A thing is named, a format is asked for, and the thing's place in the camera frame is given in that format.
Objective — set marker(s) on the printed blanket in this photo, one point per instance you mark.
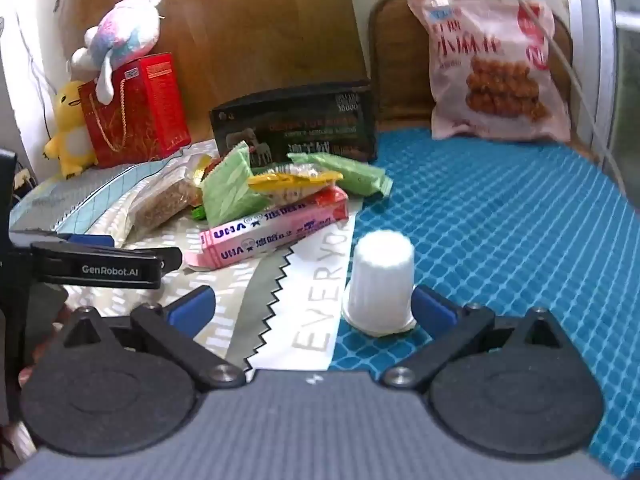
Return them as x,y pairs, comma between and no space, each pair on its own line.
235,300

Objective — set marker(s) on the yellow duck plush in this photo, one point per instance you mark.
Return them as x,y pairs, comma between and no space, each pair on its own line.
70,130

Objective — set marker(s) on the yellow snack packet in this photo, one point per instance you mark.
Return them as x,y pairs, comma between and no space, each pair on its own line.
295,182

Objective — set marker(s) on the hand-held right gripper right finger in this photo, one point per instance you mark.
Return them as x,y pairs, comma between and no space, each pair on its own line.
432,310

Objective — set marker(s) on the large pink snack bag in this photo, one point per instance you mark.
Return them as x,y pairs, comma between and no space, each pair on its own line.
490,60

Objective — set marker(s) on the red and yellow candy wrapper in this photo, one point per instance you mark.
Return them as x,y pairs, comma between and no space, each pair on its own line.
210,166

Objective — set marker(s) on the white plastic cup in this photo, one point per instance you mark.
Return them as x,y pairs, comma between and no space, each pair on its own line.
380,280

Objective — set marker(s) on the pastel plush toy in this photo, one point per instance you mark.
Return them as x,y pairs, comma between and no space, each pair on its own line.
125,30

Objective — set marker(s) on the green snack packet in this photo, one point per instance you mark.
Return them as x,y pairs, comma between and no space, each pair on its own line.
227,185
350,172

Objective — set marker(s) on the pink candy box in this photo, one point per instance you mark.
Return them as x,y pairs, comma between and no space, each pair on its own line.
260,237

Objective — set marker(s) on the wooden board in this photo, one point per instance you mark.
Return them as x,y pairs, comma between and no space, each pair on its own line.
250,35

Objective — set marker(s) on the clear grain bar packet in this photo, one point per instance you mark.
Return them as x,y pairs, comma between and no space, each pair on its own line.
160,195

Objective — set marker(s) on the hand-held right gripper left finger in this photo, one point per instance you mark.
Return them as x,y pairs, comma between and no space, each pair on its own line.
192,307

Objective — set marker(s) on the red gift bag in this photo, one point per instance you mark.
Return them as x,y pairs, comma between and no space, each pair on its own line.
145,110

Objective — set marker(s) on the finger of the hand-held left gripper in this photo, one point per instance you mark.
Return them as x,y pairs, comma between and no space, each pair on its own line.
172,261
90,240

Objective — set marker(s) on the black cardboard box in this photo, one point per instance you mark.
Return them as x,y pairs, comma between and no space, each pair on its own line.
300,120

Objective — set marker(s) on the blue patterned mat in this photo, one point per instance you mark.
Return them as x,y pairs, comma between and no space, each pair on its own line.
500,220

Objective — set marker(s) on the silver metal frame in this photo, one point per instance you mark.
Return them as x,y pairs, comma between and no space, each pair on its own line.
595,35

